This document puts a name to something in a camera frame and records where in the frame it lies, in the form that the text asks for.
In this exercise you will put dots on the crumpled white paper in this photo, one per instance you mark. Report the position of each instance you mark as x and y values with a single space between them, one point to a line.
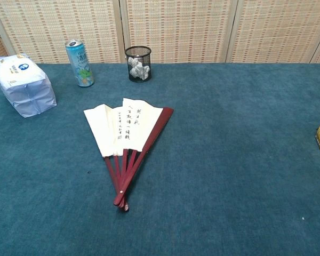
138 70

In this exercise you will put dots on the blue green drink can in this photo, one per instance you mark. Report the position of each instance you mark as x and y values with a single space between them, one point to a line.
81 64

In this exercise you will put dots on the paper folding fan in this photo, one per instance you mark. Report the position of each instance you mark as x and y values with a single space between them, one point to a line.
133 125

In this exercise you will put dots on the black mesh pen holder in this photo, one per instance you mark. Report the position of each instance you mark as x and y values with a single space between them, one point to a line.
148 57

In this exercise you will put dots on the white blue tissue pack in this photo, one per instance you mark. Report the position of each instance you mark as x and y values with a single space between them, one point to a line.
24 85

